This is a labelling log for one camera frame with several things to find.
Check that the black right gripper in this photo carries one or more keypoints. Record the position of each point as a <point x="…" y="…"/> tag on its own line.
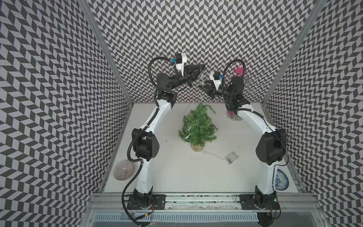
<point x="211" y="89"/>

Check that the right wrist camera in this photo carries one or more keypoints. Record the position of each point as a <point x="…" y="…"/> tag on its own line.
<point x="216" y="77"/>

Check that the blue white patterned plate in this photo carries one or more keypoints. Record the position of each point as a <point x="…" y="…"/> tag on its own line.
<point x="282" y="181"/>

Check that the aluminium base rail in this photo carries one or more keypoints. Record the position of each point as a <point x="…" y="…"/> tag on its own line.
<point x="203" y="207"/>

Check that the small green christmas tree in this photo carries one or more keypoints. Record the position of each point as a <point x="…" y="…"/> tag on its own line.
<point x="198" y="128"/>

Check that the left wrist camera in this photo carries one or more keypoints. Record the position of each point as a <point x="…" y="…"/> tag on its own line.
<point x="178" y="63"/>

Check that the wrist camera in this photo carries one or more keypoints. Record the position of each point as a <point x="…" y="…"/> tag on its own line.
<point x="216" y="77"/>
<point x="178" y="63"/>

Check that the chrome wire glass rack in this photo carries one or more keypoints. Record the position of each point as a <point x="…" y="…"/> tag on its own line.
<point x="249" y="85"/>

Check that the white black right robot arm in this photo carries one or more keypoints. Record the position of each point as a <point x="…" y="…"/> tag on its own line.
<point x="271" y="147"/>

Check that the pink plastic wine glass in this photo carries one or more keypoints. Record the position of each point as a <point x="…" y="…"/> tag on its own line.
<point x="240" y="72"/>

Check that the clear battery box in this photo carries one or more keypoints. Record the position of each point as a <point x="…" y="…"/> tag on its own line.
<point x="231" y="157"/>

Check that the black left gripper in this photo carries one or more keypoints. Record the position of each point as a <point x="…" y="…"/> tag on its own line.
<point x="188" y="74"/>

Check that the clear pink glass plate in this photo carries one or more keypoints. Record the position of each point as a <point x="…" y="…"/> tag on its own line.
<point x="123" y="170"/>

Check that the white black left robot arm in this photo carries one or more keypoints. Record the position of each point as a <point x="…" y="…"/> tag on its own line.
<point x="144" y="146"/>

